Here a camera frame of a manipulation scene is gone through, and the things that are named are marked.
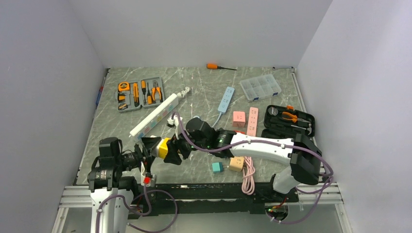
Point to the orange handled pliers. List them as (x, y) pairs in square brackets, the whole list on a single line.
[(286, 116)]

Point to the steel claw hammer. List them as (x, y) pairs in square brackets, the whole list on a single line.
[(308, 130)]

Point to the black plastic tool case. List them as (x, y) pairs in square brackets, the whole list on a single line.
[(276, 128)]

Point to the clear plastic organizer box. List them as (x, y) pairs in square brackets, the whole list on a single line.
[(260, 87)]

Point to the pink cube socket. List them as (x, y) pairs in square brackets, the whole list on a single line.
[(239, 119)]

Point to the orange handled screwdriver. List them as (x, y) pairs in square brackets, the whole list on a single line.
[(215, 67)]

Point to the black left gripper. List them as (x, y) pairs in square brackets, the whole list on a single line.
[(150, 142)]

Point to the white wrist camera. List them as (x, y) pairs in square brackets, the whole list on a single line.
[(147, 179), (176, 123)]

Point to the light blue power strip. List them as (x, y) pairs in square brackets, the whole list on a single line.
[(225, 101)]

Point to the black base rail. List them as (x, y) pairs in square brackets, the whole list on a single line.
[(200, 198)]

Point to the white power strip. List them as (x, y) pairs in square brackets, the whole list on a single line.
[(154, 117)]

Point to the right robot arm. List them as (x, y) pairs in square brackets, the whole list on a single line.
[(303, 160)]

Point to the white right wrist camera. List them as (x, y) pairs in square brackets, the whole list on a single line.
[(176, 123)]

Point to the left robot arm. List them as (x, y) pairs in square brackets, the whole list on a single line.
[(116, 178)]

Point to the beige cube socket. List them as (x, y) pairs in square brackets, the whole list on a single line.
[(236, 163)]

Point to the grey tool tray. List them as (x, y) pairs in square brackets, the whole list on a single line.
[(134, 95)]

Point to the yellow cube socket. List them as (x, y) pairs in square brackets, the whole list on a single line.
[(162, 148)]

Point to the teal plug adapter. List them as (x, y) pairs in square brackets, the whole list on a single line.
[(217, 167)]

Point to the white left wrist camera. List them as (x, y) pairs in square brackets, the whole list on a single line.
[(147, 179)]

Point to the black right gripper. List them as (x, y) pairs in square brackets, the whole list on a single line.
[(175, 145)]

